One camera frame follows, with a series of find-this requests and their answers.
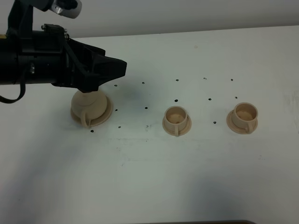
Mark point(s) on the beige teacup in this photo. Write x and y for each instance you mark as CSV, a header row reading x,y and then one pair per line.
x,y
176,115
244,118

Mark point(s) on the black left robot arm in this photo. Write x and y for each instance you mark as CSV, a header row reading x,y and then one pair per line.
x,y
20,26

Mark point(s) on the beige teapot saucer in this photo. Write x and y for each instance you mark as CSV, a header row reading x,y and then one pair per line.
x,y
99,120

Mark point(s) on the beige right teacup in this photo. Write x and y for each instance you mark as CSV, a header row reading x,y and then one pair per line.
x,y
244,118

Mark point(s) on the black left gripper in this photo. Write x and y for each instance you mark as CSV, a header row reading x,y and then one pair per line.
x,y
51,56

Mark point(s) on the beige cup saucer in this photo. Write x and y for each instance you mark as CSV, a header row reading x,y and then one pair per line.
x,y
174,129
230,123

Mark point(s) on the beige right cup saucer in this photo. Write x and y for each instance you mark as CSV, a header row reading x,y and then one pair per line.
x,y
230,123

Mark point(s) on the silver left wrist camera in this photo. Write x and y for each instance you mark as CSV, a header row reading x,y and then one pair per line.
x,y
67,8

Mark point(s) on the beige left teacup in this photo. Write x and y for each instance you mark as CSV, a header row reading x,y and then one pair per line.
x,y
176,115

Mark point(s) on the beige teapot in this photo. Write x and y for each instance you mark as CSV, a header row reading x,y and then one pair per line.
x,y
89,106

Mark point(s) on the beige left cup saucer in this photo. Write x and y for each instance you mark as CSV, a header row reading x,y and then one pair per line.
x,y
174,129

